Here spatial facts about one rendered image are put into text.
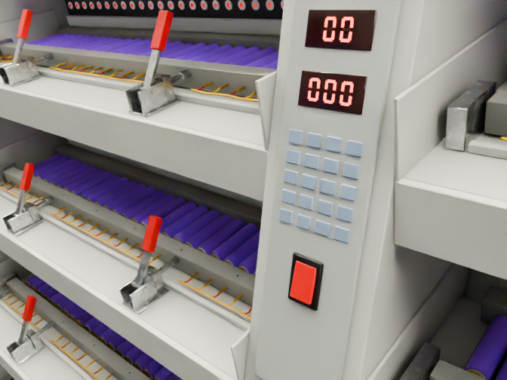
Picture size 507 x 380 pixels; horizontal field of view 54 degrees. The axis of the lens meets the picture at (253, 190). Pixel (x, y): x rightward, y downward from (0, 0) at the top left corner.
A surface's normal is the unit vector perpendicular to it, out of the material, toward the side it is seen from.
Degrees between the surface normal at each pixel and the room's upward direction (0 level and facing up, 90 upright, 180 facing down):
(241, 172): 111
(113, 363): 21
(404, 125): 90
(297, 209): 90
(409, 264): 90
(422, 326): 90
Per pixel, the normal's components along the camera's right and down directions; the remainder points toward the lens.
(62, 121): -0.65, 0.45
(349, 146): -0.66, 0.12
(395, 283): 0.75, 0.23
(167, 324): -0.15, -0.86
